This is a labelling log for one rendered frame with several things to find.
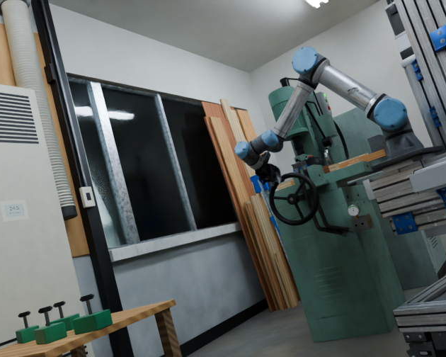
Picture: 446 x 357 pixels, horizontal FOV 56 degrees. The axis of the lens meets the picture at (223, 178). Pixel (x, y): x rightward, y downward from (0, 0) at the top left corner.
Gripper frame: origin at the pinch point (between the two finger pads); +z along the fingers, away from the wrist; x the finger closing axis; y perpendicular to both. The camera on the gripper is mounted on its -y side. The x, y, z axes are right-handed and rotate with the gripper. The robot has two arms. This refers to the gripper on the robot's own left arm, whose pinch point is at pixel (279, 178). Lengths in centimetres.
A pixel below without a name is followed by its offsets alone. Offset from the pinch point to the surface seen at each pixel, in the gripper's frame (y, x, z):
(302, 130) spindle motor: -47, 4, 24
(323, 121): -63, 11, 41
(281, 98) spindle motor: -65, -2, 10
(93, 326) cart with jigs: 88, -27, -75
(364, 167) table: -12.6, 34.4, 31.9
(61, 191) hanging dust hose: -3, -112, -53
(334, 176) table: -13.0, 17.7, 31.3
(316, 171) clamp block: -12.5, 11.7, 21.6
